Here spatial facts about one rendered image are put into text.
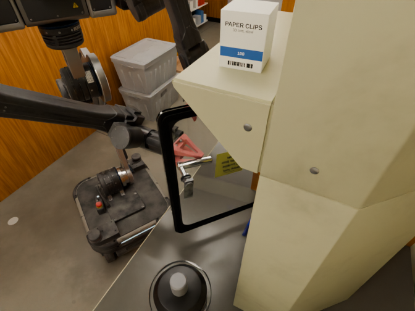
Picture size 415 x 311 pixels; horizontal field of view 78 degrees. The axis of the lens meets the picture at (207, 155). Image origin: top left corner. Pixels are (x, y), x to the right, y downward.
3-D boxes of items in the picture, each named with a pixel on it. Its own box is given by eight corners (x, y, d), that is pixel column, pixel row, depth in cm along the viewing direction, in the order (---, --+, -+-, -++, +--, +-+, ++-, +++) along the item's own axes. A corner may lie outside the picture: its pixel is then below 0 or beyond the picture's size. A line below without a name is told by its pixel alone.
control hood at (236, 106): (309, 70, 52) (325, 15, 45) (258, 176, 31) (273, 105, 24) (255, 59, 56) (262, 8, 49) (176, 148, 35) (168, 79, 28)
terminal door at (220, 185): (269, 200, 80) (301, 81, 53) (175, 234, 72) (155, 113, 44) (268, 199, 81) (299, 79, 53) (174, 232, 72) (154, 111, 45)
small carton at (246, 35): (270, 57, 32) (279, 2, 28) (260, 73, 29) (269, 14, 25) (231, 50, 34) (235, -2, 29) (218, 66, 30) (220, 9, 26)
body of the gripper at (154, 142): (165, 139, 61) (141, 131, 64) (170, 169, 68) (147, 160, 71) (180, 125, 66) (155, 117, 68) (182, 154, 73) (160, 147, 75)
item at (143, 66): (181, 73, 291) (179, 42, 269) (149, 97, 252) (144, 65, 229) (150, 65, 305) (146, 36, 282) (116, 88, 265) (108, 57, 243)
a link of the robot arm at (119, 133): (133, 104, 73) (119, 129, 75) (102, 99, 62) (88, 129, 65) (163, 128, 70) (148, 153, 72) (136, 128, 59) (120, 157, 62)
